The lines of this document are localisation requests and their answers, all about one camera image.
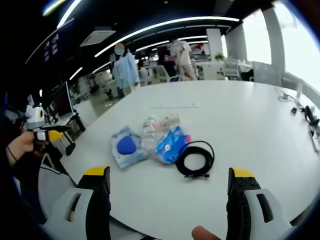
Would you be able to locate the white cable with adapter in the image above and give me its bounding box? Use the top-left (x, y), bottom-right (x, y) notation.
top-left (274, 86), bottom-right (302, 103)

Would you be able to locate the clear plastic water bottle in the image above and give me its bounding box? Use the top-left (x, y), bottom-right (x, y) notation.
top-left (141, 114), bottom-right (159, 154)

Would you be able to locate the blue mouse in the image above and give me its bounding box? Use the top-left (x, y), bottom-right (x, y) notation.
top-left (111, 125), bottom-right (150, 169)

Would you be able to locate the grey mesh chair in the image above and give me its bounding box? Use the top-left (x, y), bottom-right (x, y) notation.
top-left (251, 60), bottom-right (283, 86)

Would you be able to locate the computer monitor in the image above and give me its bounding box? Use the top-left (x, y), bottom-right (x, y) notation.
top-left (53, 81), bottom-right (76, 120)

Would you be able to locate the white paper cup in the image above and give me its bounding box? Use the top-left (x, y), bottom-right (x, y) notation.
top-left (158, 112), bottom-right (181, 131)

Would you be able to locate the ceiling air conditioner unit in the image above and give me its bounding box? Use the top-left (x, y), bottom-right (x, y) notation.
top-left (79, 29), bottom-right (118, 48)

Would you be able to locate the person's left hand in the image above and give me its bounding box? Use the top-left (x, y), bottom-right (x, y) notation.
top-left (7, 130), bottom-right (45, 161)

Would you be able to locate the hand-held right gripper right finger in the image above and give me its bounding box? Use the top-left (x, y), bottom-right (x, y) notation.
top-left (226, 167), bottom-right (293, 240)

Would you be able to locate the blue tissue pack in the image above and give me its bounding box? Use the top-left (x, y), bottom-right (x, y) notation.
top-left (155, 125), bottom-right (193, 165)

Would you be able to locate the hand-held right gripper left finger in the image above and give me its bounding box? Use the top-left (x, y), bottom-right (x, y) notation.
top-left (43, 166), bottom-right (112, 240)

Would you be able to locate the person's right hand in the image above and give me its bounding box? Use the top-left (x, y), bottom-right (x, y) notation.
top-left (191, 225), bottom-right (222, 240)

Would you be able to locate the white tabletop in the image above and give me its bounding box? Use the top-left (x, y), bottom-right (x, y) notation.
top-left (59, 79), bottom-right (320, 240)

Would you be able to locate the grey office chair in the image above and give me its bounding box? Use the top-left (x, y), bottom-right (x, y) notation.
top-left (37, 149), bottom-right (79, 222)

